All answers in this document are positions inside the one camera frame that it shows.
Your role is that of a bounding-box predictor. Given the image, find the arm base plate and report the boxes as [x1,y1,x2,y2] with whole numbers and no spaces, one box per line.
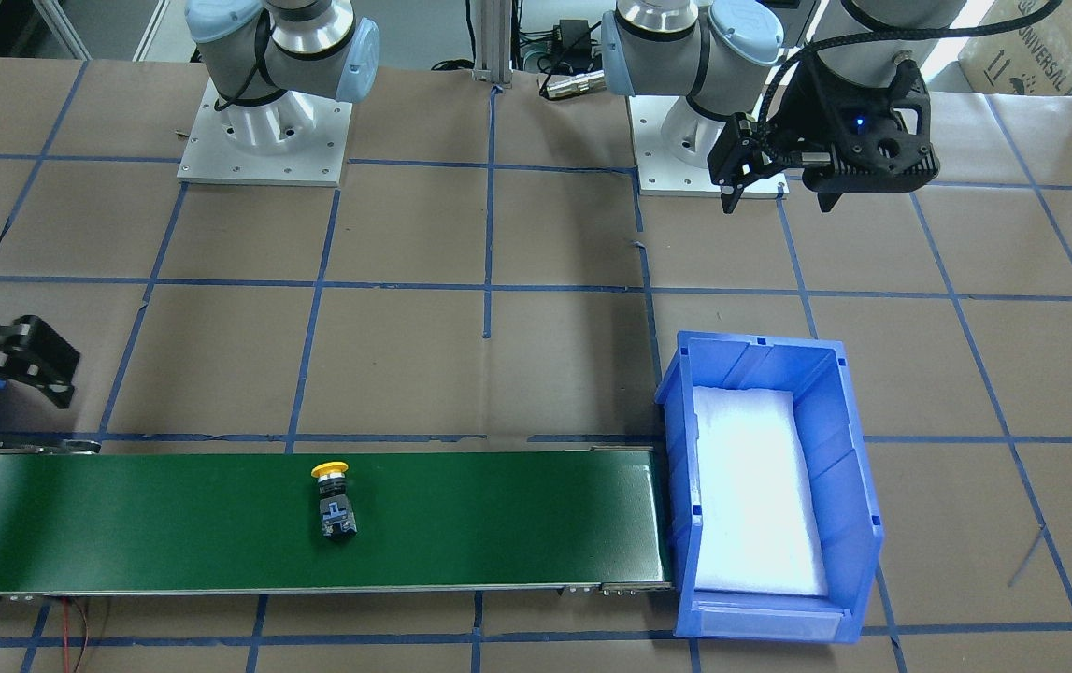
[627,90,784,197]
[177,83,353,188]

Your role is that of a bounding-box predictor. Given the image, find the blue bin with foam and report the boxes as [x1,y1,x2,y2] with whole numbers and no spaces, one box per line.
[655,331,885,644]

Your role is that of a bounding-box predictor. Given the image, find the white foam pad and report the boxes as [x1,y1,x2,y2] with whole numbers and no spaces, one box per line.
[691,386,829,597]

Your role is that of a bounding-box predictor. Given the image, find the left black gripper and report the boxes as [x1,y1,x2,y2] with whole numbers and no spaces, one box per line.
[708,55,940,216]

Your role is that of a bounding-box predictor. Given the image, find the aluminium frame post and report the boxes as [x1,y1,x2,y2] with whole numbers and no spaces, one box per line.
[470,1,518,90]

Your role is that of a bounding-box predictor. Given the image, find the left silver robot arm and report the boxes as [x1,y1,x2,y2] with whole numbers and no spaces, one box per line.
[600,1,962,213]

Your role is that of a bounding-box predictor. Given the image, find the green conveyor belt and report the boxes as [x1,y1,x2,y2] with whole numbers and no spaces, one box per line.
[0,449,673,599]

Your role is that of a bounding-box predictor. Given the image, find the yellow mushroom push button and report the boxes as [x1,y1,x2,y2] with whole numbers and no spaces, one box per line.
[310,461,357,541]

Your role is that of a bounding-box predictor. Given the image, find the cardboard box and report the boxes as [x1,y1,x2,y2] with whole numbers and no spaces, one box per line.
[958,1,1072,95]

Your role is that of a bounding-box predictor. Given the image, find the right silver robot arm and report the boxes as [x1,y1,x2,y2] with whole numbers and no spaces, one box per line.
[0,1,381,408]

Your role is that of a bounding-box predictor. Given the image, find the black power adapter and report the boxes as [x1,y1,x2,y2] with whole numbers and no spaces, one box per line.
[552,19,592,60]

